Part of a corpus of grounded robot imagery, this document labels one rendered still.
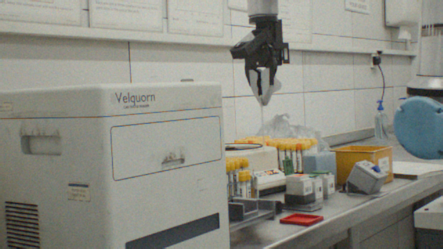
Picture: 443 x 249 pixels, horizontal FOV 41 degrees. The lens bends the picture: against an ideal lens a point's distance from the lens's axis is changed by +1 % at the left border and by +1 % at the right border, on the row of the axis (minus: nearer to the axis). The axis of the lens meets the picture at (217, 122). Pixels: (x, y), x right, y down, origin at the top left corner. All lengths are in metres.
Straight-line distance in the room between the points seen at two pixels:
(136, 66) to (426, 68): 0.92
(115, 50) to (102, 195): 0.93
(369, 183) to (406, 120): 0.44
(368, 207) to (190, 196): 0.62
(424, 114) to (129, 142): 0.53
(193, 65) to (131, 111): 1.13
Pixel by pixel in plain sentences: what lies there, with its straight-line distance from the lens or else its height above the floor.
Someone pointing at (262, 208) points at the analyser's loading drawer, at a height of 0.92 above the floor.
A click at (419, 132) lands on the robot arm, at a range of 1.12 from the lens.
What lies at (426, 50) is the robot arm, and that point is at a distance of 1.13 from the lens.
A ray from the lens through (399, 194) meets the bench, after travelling 1.65.
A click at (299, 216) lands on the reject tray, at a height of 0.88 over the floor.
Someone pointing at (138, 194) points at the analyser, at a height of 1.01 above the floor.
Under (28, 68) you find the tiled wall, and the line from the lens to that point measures 1.53.
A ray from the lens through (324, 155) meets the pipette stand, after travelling 1.61.
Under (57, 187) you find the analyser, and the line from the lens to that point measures 0.90.
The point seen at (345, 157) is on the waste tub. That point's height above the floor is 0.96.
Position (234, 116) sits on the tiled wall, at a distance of 2.14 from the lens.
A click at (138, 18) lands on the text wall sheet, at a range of 1.79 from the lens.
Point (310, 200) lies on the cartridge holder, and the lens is 1.38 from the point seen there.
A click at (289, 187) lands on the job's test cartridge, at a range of 1.38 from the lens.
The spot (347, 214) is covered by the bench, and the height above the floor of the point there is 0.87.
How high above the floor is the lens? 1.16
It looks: 3 degrees down
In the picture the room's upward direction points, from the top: 3 degrees counter-clockwise
